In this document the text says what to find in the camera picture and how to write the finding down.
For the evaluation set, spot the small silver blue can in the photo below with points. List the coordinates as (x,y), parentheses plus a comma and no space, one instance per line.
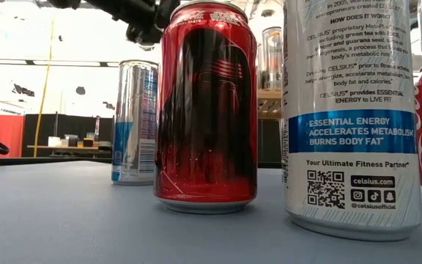
(134,121)

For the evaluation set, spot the white Celsius can yellow band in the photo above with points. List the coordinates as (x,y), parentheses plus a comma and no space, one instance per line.
(272,58)

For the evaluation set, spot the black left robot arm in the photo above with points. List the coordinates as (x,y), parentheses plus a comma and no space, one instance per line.
(97,5)

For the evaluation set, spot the wooden slatted shelf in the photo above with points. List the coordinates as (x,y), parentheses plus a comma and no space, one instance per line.
(269,96)

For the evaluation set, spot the red cola can dark figure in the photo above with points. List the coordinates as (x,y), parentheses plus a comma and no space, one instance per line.
(203,128)

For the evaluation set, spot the black box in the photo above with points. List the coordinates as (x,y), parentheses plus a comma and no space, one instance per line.
(72,140)

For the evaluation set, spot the black partition panel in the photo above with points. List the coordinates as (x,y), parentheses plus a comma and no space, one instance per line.
(269,141)
(39,126)

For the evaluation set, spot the white box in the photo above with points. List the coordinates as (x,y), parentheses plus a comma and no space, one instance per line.
(53,141)

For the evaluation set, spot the wooden workbench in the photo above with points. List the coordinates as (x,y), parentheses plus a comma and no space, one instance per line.
(61,147)

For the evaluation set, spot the red panel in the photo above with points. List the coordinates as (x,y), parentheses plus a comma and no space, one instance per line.
(4,135)

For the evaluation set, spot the blue-grey table mat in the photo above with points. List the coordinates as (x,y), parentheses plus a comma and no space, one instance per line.
(196,242)

